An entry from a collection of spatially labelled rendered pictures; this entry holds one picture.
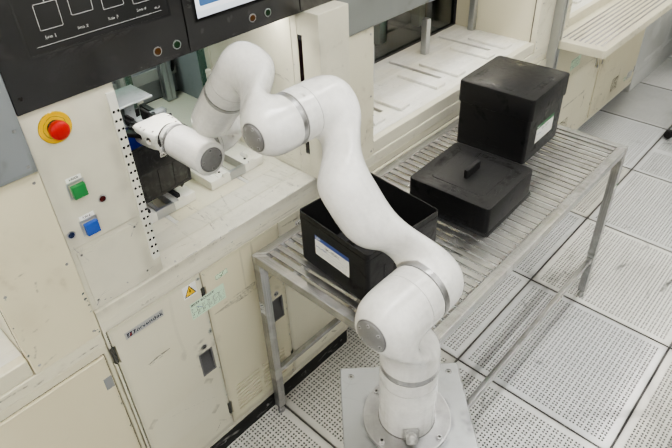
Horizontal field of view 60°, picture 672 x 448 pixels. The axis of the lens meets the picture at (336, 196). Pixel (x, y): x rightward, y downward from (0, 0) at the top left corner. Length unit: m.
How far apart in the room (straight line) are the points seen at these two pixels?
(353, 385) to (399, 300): 0.45
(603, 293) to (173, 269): 1.94
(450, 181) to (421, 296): 0.88
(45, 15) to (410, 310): 0.84
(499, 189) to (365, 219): 0.90
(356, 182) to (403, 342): 0.28
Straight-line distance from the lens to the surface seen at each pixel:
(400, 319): 1.00
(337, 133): 1.05
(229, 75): 1.11
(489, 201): 1.80
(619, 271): 3.02
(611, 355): 2.64
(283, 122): 0.98
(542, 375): 2.49
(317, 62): 1.65
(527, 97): 2.08
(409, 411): 1.25
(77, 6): 1.27
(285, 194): 1.80
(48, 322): 1.51
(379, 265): 1.52
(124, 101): 1.67
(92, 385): 1.68
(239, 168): 1.90
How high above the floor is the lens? 1.90
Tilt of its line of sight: 35 degrees down
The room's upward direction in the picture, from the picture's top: 3 degrees counter-clockwise
